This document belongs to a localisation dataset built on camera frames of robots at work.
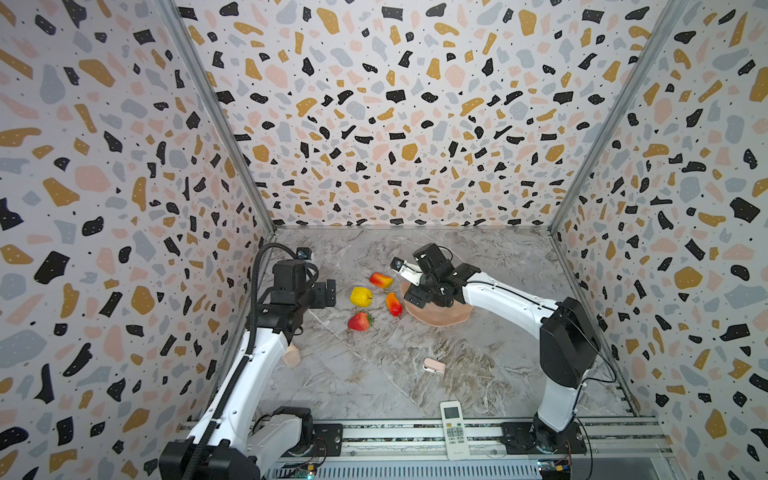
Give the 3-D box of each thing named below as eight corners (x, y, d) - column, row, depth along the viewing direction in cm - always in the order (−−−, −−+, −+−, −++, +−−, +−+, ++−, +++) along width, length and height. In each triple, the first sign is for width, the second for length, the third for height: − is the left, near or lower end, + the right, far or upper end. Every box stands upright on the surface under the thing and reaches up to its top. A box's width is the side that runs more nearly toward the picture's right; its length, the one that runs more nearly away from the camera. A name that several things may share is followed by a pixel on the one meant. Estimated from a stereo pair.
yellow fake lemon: (350, 305, 101) (348, 296, 97) (356, 294, 104) (354, 285, 100) (367, 310, 100) (366, 301, 96) (372, 298, 103) (371, 290, 98)
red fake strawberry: (348, 327, 95) (347, 322, 93) (358, 313, 99) (357, 308, 96) (364, 336, 94) (363, 331, 91) (374, 321, 97) (373, 316, 94)
